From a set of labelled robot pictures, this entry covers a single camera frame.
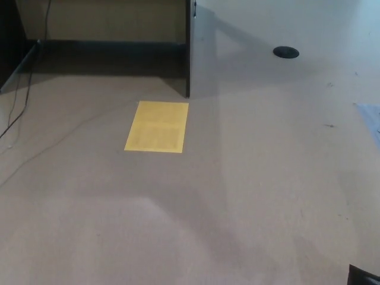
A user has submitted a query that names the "yellow paper sheet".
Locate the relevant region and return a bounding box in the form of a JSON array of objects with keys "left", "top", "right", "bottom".
[{"left": 123, "top": 100, "right": 189, "bottom": 154}]

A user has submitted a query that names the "dark cabinet with glossy edge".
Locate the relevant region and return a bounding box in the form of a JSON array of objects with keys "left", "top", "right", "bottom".
[{"left": 0, "top": 0, "right": 42, "bottom": 94}]

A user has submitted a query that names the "dark desk side panel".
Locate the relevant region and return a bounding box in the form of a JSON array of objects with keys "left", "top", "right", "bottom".
[{"left": 184, "top": 0, "right": 219, "bottom": 99}]

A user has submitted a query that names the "thin grey floor cable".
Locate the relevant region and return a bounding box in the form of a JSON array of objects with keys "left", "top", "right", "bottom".
[{"left": 0, "top": 100, "right": 140, "bottom": 188}]

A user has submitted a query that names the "black round floor cover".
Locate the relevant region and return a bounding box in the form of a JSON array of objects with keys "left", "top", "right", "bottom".
[{"left": 273, "top": 46, "right": 300, "bottom": 59}]

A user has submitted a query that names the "thin black cable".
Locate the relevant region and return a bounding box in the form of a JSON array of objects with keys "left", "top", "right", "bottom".
[{"left": 6, "top": 68, "right": 22, "bottom": 127}]

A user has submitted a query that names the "black printed plastic bag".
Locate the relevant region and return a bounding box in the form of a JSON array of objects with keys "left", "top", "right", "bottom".
[{"left": 347, "top": 263, "right": 380, "bottom": 285}]

